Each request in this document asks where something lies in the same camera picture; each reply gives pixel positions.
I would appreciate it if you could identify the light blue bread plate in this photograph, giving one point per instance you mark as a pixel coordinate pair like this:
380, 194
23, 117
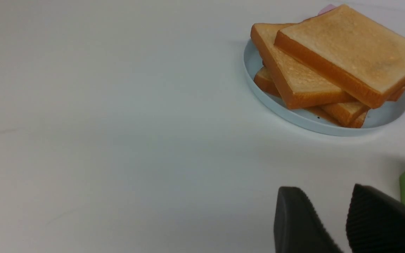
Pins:
375, 120

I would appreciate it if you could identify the toast slice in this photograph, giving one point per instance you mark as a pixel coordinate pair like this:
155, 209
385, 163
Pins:
359, 55
298, 85
357, 123
344, 113

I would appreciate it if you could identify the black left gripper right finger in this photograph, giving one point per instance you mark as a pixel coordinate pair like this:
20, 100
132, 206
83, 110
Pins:
375, 222

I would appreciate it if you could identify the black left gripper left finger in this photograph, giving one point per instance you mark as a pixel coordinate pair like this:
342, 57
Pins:
297, 226

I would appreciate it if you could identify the pink cube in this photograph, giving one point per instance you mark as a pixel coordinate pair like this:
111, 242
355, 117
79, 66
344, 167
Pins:
327, 9

